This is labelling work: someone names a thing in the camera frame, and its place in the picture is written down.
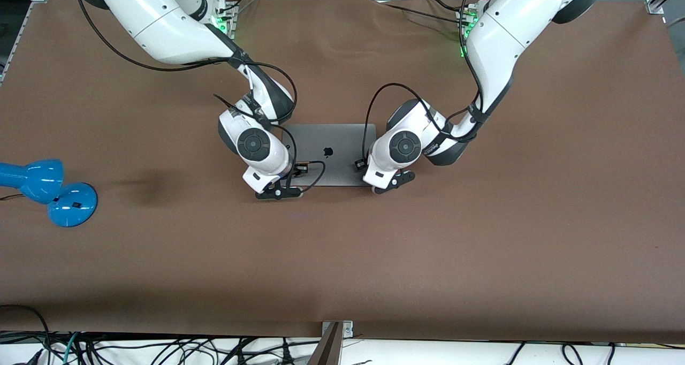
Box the grey laptop with black keyboard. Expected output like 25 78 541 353
281 123 377 187

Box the brown paper table cover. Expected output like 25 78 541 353
0 0 685 344

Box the grey aluminium bar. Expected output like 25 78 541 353
306 322 343 365

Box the blue desk lamp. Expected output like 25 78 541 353
0 159 98 228

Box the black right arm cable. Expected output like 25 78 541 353
74 0 327 192

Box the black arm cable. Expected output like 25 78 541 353
366 0 485 159
74 0 327 192

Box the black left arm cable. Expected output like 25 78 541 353
366 0 485 159

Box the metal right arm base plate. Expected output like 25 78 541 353
214 1 237 39

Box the black left base cable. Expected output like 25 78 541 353
383 0 473 26

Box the small metal edge bracket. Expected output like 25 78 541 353
322 321 354 338

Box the teal floor cable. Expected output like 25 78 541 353
62 332 82 365

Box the black looped floor cable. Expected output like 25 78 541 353
0 304 52 365

